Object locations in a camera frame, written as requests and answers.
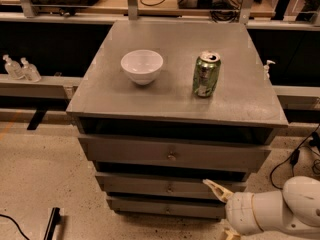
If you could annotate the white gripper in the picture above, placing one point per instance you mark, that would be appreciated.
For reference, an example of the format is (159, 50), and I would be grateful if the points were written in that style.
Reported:
(239, 211)

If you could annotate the grey drawer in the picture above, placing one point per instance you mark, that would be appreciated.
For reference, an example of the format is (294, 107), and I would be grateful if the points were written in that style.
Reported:
(167, 207)
(154, 185)
(167, 153)

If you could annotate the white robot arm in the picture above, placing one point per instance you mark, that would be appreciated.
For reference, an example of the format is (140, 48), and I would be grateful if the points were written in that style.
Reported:
(294, 210)

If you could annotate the grey drawer cabinet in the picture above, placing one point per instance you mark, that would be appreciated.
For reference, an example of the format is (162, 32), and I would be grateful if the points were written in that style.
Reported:
(243, 109)

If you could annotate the grey bottom drawer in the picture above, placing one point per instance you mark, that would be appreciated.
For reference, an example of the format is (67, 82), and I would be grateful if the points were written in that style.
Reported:
(167, 207)

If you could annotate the grey top drawer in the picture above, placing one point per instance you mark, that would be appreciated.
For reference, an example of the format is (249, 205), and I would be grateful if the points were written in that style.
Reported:
(167, 153)

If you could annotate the green soda can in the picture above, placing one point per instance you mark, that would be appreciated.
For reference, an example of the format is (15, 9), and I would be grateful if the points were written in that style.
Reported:
(206, 73)

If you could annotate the white pump bottle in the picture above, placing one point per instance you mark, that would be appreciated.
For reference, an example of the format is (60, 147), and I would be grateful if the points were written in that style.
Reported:
(267, 67)

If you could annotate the black floor stand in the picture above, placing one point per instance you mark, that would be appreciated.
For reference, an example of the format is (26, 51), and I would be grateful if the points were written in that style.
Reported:
(54, 220)

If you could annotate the white ceramic bowl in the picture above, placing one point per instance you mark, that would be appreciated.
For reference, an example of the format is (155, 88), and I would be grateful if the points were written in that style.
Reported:
(142, 66)

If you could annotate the black box on shelf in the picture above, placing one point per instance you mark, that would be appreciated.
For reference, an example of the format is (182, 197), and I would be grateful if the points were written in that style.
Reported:
(194, 4)

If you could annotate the clear bottle far left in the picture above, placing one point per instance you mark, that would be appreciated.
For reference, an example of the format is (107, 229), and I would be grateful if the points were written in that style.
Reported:
(13, 68)

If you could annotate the coiled black cables shelf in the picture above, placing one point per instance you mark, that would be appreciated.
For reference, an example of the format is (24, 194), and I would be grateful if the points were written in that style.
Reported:
(226, 11)

